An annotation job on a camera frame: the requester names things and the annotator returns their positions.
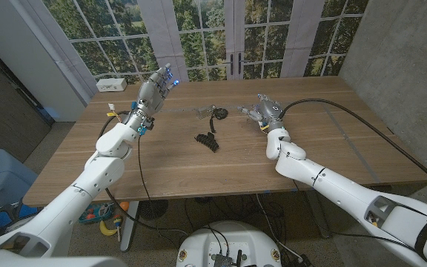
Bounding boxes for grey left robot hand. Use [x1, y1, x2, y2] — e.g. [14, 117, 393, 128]
[124, 62, 180, 135]

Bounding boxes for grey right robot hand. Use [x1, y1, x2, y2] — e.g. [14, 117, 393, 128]
[237, 93, 288, 134]

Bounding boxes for white robot base with electronics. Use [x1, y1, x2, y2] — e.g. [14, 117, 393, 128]
[176, 221, 285, 267]

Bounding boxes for black claw hair clip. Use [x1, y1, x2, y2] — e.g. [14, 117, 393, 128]
[193, 131, 220, 154]

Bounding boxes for white power strip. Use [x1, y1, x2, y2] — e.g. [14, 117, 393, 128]
[96, 77, 128, 93]

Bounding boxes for clear plastic piece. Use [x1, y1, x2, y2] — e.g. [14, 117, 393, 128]
[195, 105, 217, 120]

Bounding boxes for printed window forest backdrop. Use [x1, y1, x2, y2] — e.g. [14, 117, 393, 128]
[9, 0, 370, 85]

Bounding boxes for black round ribbed disc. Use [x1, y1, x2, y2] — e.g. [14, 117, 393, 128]
[139, 199, 169, 221]

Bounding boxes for grey table leg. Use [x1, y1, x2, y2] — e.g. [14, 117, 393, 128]
[307, 191, 331, 239]

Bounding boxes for teal toy tray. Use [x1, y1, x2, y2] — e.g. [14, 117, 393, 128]
[78, 202, 116, 225]

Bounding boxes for colourful toy tool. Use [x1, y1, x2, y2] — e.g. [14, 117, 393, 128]
[113, 214, 124, 243]

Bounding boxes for white table leg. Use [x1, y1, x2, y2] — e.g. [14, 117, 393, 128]
[119, 200, 140, 253]

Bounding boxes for yellow toy banana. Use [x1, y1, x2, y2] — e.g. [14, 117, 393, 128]
[99, 219, 119, 237]

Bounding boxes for blue-grey storage bin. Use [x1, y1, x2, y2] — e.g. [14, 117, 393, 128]
[0, 148, 39, 214]

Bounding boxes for white robot torso edge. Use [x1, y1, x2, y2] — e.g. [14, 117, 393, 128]
[0, 255, 128, 267]

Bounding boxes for black framed blue object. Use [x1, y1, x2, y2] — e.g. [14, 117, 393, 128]
[0, 202, 40, 228]

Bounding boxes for small black corded object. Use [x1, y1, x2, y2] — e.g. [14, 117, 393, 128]
[208, 107, 229, 134]

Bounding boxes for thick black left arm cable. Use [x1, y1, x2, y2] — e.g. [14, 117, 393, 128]
[98, 110, 189, 237]

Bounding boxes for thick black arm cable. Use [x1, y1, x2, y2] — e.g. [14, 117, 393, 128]
[279, 97, 427, 200]
[98, 110, 189, 237]

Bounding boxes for thin black left hand cable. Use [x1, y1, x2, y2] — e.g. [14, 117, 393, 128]
[137, 133, 153, 203]

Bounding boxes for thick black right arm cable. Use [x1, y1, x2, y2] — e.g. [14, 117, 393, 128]
[279, 97, 427, 200]

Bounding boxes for tangled black floor cables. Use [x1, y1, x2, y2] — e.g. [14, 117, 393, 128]
[183, 192, 288, 253]

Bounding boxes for white floor cable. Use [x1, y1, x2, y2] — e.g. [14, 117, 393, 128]
[254, 193, 303, 263]

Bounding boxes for thin black floor cable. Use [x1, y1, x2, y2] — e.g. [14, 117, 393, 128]
[324, 231, 419, 254]

